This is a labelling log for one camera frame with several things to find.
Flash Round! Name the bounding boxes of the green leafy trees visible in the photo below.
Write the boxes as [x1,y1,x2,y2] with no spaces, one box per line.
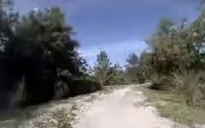
[124,0,205,108]

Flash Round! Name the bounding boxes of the green grass verge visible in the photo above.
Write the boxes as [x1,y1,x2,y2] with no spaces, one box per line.
[136,84,205,128]

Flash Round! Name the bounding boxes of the dark dense trees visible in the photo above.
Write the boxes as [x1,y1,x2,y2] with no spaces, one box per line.
[0,0,103,113]

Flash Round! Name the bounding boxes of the pale dirt path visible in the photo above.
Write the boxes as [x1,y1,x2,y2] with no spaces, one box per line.
[71,83,191,128]

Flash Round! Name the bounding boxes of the grass verge with dry weeds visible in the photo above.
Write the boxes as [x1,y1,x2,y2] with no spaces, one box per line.
[0,87,124,128]

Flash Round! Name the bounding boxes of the distant trees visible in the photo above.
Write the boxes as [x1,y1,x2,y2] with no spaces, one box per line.
[91,49,128,86]

